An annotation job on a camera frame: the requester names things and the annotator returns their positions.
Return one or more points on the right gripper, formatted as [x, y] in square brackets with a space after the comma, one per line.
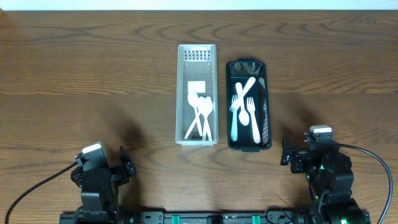
[294, 158]

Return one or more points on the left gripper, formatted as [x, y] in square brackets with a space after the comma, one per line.
[121, 169]

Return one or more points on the white spoon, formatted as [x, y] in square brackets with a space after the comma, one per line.
[193, 102]
[200, 101]
[243, 114]
[191, 129]

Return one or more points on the white fork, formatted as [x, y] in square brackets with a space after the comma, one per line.
[255, 130]
[236, 104]

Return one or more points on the pale green plastic fork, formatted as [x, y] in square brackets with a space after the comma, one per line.
[234, 126]

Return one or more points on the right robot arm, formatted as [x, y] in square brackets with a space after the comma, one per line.
[330, 180]

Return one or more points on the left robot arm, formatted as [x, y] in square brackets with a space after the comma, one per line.
[99, 204]

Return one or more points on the black plastic basket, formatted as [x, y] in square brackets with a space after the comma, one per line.
[240, 71]

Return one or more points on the white label in basket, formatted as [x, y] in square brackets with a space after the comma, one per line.
[197, 86]

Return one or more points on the clear plastic basket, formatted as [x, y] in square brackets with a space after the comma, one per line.
[196, 62]

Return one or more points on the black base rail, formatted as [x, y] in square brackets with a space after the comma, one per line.
[271, 215]

